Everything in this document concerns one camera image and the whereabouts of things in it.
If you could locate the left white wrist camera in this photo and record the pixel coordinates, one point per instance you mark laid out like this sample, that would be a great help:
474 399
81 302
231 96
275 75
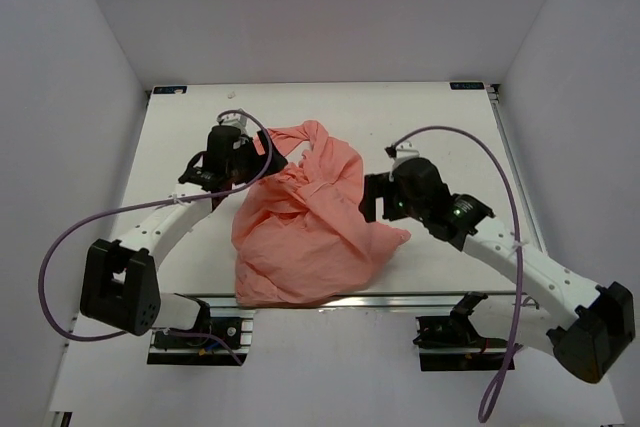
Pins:
233 118

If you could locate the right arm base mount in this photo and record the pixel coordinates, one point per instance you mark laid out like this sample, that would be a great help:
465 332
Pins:
450 343

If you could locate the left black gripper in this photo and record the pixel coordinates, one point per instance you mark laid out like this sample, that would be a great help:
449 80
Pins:
257 159

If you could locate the right blue corner label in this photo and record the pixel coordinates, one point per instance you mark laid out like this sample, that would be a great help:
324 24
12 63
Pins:
466 85

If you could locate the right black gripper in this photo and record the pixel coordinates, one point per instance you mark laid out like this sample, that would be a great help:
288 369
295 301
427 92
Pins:
375 186

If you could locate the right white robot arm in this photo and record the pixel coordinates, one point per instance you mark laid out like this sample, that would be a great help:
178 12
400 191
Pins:
583 325

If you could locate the left blue corner label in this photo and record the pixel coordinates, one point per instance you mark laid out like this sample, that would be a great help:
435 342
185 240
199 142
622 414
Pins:
169 90

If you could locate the salmon pink jacket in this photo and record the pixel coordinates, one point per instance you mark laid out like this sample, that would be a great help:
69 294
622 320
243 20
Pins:
299 235

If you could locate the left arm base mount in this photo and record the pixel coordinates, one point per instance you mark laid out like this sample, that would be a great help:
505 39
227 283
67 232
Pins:
224 339

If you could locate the front aluminium rail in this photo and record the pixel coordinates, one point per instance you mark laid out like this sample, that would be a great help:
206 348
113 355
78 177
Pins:
414 301

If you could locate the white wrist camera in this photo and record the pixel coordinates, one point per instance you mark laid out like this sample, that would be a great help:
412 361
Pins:
233 118
402 151

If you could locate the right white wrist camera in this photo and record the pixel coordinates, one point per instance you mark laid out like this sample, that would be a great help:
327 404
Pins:
402 151

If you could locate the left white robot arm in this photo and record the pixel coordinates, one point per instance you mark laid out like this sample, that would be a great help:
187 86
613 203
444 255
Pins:
120 285

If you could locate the blue corner label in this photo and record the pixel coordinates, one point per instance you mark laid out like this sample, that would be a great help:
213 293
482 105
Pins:
169 90
466 85

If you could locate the aluminium rail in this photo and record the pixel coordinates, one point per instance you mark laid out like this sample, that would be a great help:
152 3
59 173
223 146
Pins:
414 301
502 143

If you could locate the right aluminium rail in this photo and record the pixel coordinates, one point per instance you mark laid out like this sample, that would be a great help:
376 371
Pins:
502 143

